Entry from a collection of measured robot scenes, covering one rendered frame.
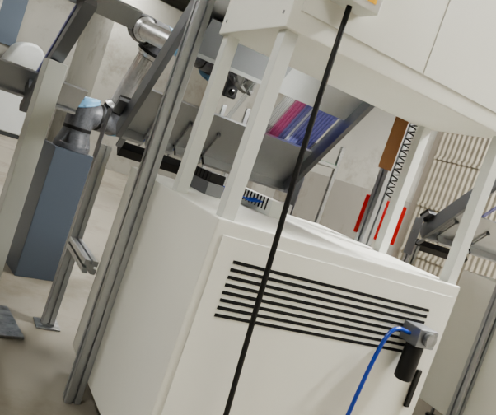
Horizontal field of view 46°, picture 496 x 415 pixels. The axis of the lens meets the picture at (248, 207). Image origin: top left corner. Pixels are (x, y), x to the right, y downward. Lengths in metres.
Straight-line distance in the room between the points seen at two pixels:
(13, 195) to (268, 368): 0.98
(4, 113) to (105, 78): 1.45
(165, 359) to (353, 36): 0.74
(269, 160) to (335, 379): 1.00
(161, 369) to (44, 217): 1.40
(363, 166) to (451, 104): 4.87
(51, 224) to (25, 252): 0.15
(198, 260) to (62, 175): 1.40
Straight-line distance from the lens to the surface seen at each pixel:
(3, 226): 1.91
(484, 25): 1.45
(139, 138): 2.00
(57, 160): 2.45
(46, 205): 2.48
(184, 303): 1.17
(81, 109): 2.49
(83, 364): 1.60
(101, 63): 8.46
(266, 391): 1.31
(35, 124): 1.86
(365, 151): 6.30
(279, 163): 2.17
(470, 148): 5.50
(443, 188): 5.52
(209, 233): 1.13
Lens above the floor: 0.73
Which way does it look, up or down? 4 degrees down
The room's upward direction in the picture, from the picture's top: 19 degrees clockwise
